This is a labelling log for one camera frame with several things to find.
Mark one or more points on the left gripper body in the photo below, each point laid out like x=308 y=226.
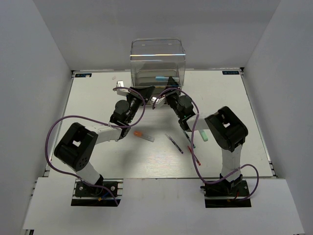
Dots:
x=134 y=102

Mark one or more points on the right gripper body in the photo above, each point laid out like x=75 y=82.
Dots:
x=173 y=98

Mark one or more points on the blue cap highlighter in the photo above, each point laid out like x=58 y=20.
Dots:
x=161 y=78

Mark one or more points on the orange cap highlighter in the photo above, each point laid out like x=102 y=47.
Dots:
x=144 y=136

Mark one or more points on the green cap highlighter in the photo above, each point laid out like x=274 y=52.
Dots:
x=203 y=135

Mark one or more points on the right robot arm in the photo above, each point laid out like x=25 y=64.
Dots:
x=227 y=129

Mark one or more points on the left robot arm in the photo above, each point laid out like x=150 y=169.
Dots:
x=76 y=146

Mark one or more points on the green gel pen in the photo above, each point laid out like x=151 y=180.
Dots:
x=189 y=139

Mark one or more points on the clear plastic drawer organizer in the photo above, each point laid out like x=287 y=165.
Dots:
x=153 y=57

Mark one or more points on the purple gel pen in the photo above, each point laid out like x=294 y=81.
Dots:
x=174 y=143

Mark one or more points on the right table label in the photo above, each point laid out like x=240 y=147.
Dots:
x=229 y=72

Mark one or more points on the table label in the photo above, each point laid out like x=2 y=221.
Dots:
x=229 y=72
x=83 y=75

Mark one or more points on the red gel pen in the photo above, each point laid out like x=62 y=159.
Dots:
x=196 y=159

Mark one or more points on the left table label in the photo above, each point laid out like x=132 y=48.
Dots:
x=83 y=75

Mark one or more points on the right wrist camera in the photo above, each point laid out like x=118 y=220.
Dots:
x=158 y=102

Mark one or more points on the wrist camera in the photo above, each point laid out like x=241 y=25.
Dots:
x=158 y=102
x=120 y=88

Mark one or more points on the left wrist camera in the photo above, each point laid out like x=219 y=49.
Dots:
x=120 y=88

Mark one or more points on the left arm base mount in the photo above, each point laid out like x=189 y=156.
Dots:
x=86 y=196

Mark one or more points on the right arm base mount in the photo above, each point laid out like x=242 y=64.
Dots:
x=217 y=196

